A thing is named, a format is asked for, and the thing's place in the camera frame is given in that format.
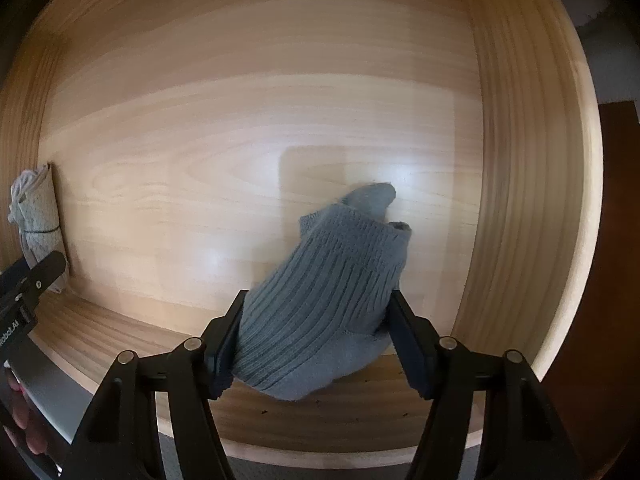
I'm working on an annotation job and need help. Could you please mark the person's left hand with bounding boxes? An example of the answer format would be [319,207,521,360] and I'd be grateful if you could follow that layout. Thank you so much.
[0,370,56,457]

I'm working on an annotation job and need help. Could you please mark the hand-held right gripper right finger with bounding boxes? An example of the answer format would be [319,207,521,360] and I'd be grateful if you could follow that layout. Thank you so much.
[387,290,581,480]

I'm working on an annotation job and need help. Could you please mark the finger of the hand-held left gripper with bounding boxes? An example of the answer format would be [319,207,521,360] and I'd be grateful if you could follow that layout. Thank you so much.
[22,251,68,293]

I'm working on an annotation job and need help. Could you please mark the grey ribbed sock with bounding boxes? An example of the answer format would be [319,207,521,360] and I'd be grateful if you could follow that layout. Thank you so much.
[231,182,413,402]

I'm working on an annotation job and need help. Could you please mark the wooden drawer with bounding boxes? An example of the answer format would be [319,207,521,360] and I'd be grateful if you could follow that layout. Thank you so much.
[0,0,603,468]

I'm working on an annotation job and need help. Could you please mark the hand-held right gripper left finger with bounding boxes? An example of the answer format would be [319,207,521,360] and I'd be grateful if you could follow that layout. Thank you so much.
[62,289,247,480]

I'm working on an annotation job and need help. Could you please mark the beige lace bra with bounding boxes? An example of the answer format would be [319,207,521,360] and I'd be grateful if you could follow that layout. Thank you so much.
[7,162,68,293]

